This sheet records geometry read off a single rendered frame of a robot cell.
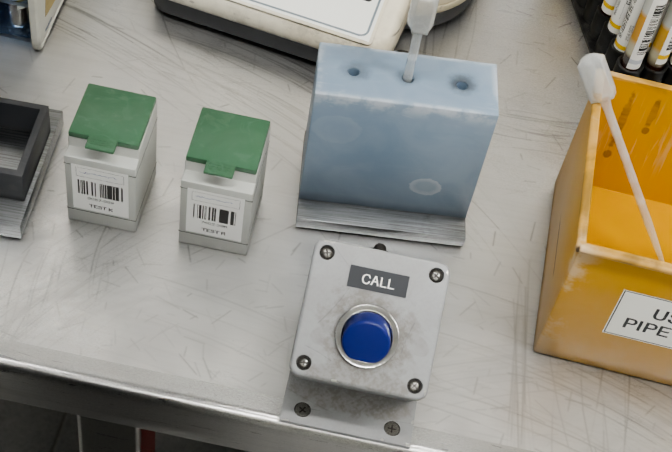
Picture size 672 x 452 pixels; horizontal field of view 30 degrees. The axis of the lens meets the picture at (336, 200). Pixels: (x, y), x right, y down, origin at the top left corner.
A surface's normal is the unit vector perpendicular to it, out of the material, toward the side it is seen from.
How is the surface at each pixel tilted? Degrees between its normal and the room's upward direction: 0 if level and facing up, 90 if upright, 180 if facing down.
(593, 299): 90
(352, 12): 25
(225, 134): 0
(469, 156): 90
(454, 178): 90
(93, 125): 0
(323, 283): 30
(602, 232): 0
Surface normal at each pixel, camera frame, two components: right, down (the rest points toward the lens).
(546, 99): 0.12, -0.62
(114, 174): -0.17, 0.75
